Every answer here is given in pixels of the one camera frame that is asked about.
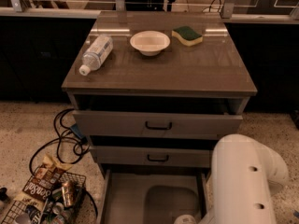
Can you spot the grey bottom drawer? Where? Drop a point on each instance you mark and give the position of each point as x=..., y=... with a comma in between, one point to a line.
x=151, y=199

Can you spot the grey drawer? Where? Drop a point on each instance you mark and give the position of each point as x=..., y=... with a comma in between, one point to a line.
x=156, y=125
x=151, y=199
x=152, y=156

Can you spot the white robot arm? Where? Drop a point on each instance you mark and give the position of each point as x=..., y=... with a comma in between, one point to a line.
x=245, y=175

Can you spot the grey drawer cabinet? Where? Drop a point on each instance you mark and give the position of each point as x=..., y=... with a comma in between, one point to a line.
x=209, y=78

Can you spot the grey top drawer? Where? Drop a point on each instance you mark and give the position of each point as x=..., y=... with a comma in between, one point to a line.
x=156, y=125

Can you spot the grey middle drawer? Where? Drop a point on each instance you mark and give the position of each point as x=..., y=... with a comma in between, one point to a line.
x=152, y=156

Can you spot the white bowl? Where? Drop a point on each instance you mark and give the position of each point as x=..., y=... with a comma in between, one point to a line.
x=150, y=43

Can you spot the clear plastic water bottle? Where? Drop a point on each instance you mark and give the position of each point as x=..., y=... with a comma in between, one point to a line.
x=96, y=54

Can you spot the green yellow sponge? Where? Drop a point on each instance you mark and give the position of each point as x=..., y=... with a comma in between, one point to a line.
x=187, y=36

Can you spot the blue plug box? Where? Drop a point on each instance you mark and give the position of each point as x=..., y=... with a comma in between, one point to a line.
x=77, y=134

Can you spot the copper drink can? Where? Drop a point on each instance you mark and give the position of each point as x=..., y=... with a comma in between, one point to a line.
x=68, y=193

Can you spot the brown snack bag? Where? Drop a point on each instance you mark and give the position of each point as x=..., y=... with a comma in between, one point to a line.
x=39, y=187

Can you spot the small dark floor object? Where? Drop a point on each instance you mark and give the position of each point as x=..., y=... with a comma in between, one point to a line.
x=3, y=195

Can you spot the black wire basket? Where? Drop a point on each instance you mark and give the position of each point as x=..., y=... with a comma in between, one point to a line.
x=18, y=208

